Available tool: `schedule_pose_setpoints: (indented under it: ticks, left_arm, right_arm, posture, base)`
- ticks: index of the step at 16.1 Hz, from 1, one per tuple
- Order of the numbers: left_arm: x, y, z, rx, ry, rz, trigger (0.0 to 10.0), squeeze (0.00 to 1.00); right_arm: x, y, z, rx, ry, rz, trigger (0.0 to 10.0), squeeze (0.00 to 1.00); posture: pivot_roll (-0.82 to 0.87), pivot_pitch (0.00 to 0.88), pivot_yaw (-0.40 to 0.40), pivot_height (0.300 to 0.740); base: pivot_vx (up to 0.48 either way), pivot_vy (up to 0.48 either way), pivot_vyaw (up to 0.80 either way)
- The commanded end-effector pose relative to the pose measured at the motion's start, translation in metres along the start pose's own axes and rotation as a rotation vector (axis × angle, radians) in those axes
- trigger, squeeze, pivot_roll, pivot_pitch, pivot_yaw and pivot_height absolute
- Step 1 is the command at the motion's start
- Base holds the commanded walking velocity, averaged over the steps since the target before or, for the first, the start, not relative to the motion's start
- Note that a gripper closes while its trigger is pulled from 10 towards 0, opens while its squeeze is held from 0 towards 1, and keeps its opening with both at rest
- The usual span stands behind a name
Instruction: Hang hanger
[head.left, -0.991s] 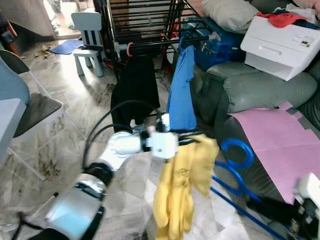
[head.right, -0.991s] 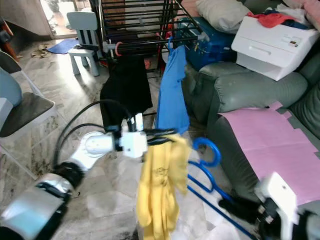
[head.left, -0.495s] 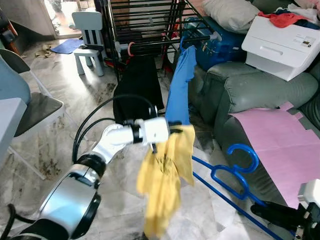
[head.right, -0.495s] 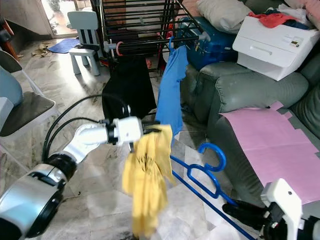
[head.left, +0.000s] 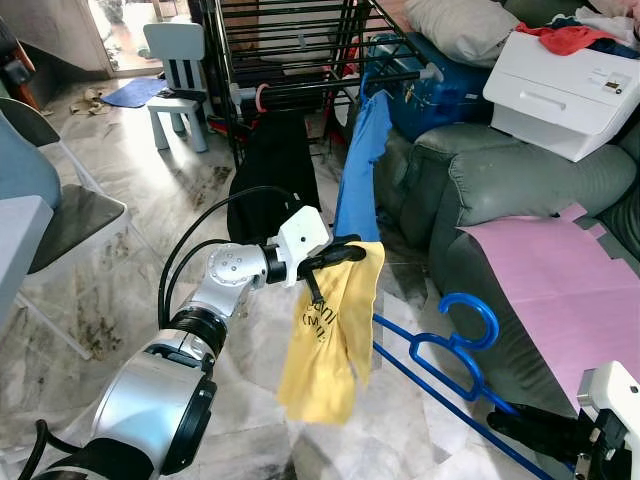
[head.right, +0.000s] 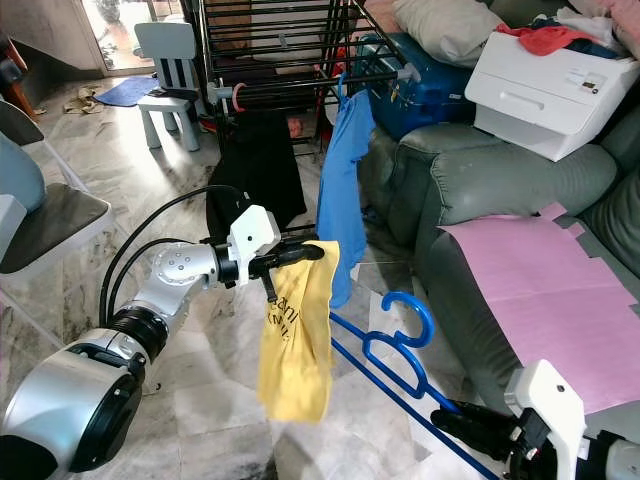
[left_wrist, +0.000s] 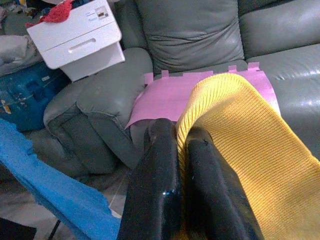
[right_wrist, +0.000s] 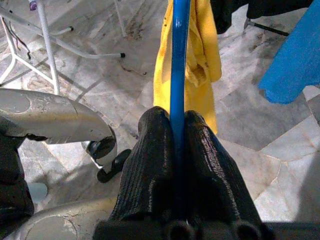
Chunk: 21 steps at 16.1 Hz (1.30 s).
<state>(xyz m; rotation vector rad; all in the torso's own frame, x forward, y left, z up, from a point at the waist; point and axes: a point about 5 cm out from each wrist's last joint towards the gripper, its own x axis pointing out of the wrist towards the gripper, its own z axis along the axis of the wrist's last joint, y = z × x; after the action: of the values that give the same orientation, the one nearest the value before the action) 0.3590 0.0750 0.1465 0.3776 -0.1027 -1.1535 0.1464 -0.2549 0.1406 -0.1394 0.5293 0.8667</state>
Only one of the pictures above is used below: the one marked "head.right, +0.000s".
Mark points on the blue floor mat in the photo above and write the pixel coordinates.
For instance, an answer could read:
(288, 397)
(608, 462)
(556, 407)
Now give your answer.
(128, 92)

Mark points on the light blue child chair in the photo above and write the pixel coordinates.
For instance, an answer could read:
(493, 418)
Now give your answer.
(165, 45)

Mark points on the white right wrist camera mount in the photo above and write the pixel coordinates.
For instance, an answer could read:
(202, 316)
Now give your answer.
(545, 395)

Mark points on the beige pillow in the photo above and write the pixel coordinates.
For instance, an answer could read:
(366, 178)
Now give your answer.
(445, 30)

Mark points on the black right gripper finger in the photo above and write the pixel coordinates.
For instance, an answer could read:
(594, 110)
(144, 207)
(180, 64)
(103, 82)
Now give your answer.
(480, 442)
(480, 418)

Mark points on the black garment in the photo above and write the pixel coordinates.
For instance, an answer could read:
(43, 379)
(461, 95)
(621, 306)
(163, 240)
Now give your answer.
(255, 170)

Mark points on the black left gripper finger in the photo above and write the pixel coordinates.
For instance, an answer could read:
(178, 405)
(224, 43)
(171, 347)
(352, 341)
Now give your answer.
(290, 268)
(298, 252)

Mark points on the red cloth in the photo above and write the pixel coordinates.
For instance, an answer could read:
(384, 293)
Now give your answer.
(545, 40)

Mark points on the pink foam mat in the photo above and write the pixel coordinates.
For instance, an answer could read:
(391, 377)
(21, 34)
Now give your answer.
(550, 300)

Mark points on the brown wooden post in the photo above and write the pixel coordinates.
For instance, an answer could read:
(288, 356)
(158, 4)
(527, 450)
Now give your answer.
(10, 80)

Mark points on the light blue cushion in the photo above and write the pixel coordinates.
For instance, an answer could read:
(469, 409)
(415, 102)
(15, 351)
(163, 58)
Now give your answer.
(20, 175)

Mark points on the blue hard suitcase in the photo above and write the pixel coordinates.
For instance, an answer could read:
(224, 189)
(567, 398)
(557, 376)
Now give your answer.
(420, 100)

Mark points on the beige rag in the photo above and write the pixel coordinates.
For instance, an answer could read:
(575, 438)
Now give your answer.
(85, 100)

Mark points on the pink plastic hanger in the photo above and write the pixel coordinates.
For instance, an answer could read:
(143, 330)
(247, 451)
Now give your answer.
(239, 97)

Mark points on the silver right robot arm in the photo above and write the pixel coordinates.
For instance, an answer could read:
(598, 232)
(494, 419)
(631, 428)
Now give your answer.
(622, 464)

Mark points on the white folding chair grey seat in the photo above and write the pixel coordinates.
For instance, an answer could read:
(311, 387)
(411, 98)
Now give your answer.
(60, 220)

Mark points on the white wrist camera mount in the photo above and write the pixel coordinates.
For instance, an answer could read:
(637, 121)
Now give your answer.
(545, 395)
(253, 240)

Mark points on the yellow shirt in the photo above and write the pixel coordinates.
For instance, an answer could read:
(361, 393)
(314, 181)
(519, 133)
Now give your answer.
(300, 360)

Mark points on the white plastic drawer box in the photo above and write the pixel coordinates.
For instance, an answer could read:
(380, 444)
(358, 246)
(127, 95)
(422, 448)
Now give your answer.
(550, 100)

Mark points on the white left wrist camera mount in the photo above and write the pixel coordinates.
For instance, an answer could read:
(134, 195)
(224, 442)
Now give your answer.
(253, 240)

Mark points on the blue garment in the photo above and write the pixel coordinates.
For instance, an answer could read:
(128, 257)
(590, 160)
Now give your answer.
(345, 180)

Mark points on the grey leather sofa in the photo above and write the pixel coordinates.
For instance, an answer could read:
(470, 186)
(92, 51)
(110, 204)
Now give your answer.
(480, 180)

